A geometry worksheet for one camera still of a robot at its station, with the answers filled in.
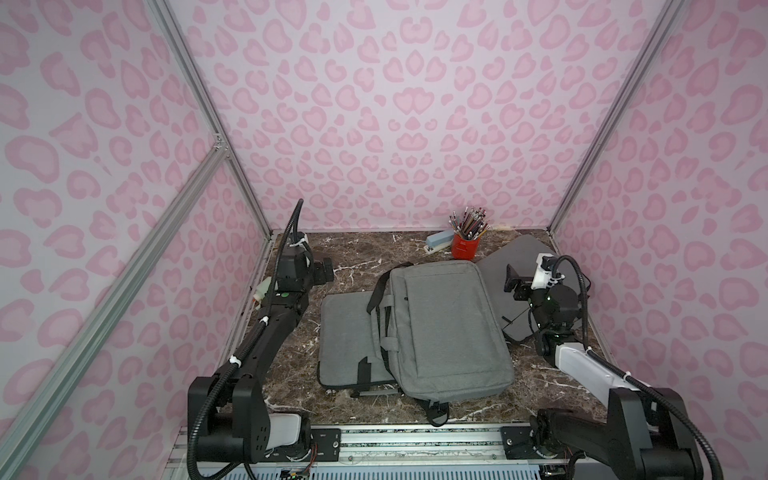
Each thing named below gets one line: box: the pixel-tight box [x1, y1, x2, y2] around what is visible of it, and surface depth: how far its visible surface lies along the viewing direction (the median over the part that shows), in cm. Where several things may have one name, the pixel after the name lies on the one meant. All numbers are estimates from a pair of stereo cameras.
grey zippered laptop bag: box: [366, 260, 515, 426], surface depth 85 cm
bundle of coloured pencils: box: [448, 207, 491, 241], surface depth 103 cm
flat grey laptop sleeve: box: [318, 291, 395, 388], surface depth 88 cm
